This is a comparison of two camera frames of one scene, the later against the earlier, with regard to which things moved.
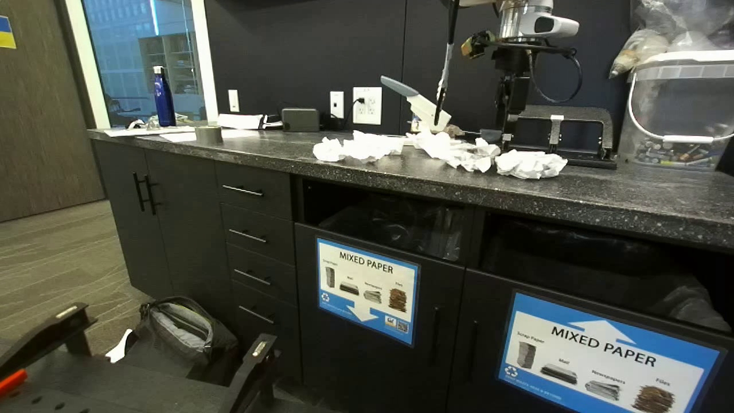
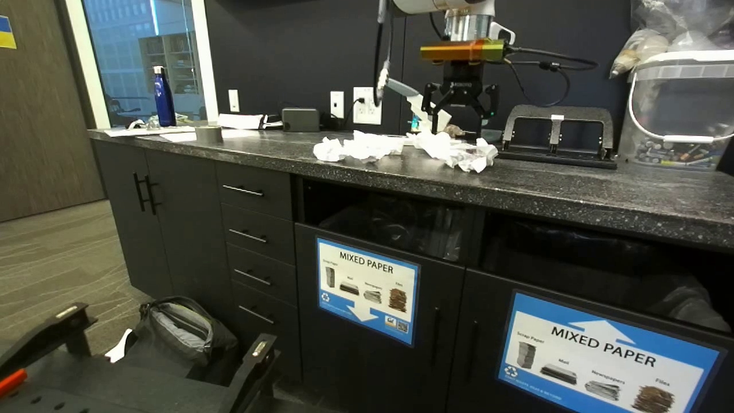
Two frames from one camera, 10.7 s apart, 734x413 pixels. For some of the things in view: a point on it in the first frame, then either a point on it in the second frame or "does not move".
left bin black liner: [425, 229] does not move
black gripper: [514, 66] to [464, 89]
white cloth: [359, 146] does not move
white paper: [474, 154] does not move
